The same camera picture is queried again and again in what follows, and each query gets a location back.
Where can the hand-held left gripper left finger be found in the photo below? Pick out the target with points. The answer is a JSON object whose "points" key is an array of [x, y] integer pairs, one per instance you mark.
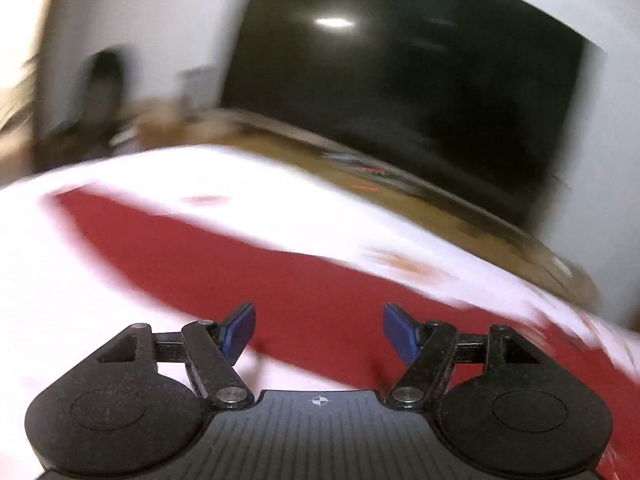
{"points": [[239, 329]]}

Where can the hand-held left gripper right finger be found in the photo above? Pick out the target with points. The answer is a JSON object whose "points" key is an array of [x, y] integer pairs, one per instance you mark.
{"points": [[400, 332]]}

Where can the red small cloth garment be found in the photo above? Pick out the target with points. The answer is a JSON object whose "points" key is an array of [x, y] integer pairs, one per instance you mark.
{"points": [[280, 280]]}

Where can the pink floral bed sheet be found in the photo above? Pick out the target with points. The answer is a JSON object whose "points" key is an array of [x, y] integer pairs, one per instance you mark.
{"points": [[75, 310]]}

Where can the dark device with red light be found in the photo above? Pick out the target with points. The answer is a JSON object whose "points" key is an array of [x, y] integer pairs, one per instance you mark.
{"points": [[360, 170]]}

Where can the wooden television cabinet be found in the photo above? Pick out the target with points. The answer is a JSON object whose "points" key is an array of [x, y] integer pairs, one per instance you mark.
{"points": [[310, 152]]}

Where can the black television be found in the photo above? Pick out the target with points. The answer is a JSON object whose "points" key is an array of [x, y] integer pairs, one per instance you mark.
{"points": [[400, 75]]}

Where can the dark blurred object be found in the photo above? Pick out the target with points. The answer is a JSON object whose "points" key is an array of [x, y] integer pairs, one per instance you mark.
{"points": [[102, 90]]}

